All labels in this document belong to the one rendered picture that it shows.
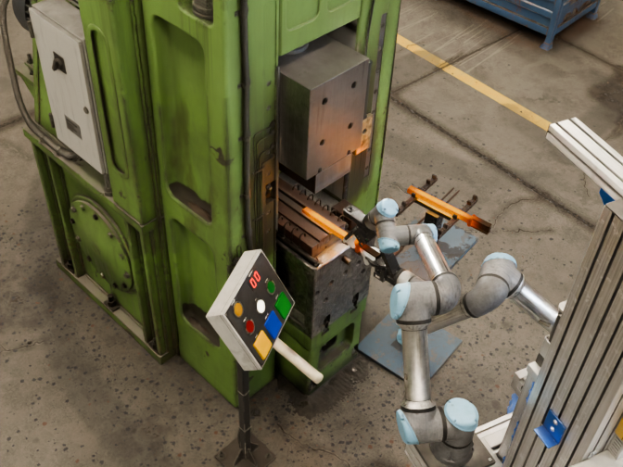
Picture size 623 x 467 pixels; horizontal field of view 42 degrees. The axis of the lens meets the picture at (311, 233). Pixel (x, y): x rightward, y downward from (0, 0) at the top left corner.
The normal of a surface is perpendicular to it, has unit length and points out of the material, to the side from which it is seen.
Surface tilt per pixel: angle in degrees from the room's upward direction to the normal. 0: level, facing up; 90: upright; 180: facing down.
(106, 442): 0
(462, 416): 8
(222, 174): 89
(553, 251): 0
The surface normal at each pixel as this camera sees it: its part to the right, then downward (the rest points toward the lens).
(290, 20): 0.71, 0.51
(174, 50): -0.70, 0.46
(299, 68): 0.04, -0.72
